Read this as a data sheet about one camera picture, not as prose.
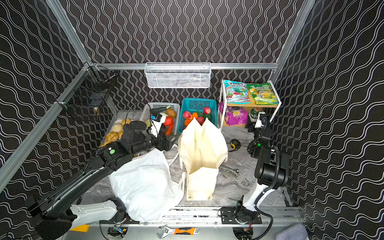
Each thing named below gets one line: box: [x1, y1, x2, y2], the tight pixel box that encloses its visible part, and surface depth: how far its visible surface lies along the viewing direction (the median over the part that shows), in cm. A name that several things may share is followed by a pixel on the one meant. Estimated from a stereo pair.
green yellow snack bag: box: [247, 82, 279, 105], surface depth 81 cm
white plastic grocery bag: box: [108, 148, 184, 222], surface depth 76 cm
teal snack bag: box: [224, 79, 251, 104], surface depth 82 cm
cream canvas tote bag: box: [178, 117, 229, 201], surface depth 80 cm
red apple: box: [183, 111, 192, 119], surface depth 109 cm
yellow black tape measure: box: [228, 138, 241, 152], surface depth 101 cm
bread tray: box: [99, 117, 132, 148], surface depth 106 cm
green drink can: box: [249, 107, 263, 122], surface depth 87 cm
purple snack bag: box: [218, 101, 248, 126], surface depth 92 cm
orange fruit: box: [184, 118, 193, 127], surface depth 111 cm
